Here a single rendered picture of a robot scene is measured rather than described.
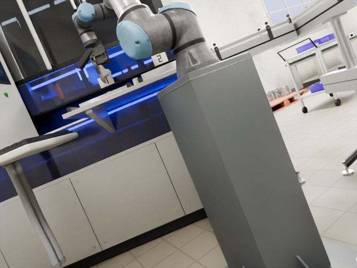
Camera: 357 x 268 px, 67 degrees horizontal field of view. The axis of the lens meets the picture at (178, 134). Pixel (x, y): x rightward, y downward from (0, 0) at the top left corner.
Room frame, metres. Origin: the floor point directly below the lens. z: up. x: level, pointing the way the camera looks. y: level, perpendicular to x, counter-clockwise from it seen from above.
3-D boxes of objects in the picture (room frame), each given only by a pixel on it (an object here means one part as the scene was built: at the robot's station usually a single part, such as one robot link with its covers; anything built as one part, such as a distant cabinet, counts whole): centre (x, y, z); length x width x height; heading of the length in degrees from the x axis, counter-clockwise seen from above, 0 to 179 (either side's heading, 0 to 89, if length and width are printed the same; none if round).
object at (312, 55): (6.15, -3.91, 0.40); 2.23 x 0.84 x 0.81; 116
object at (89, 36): (1.43, 0.23, 1.20); 0.08 x 0.08 x 0.05
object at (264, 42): (1.81, -0.60, 0.92); 0.69 x 0.15 x 0.16; 91
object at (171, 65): (1.43, -0.07, 0.90); 0.34 x 0.26 x 0.04; 1
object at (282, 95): (5.18, -1.86, 0.16); 1.16 x 0.82 x 0.33; 116
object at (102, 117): (1.45, 0.35, 0.79); 0.34 x 0.03 x 0.13; 1
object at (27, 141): (1.26, 0.60, 0.82); 0.40 x 0.14 x 0.02; 175
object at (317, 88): (3.60, -2.09, 0.45); 0.96 x 0.55 x 0.89; 116
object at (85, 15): (1.34, 0.17, 1.28); 0.11 x 0.11 x 0.08; 25
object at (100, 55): (1.43, 0.23, 1.12); 0.09 x 0.08 x 0.12; 91
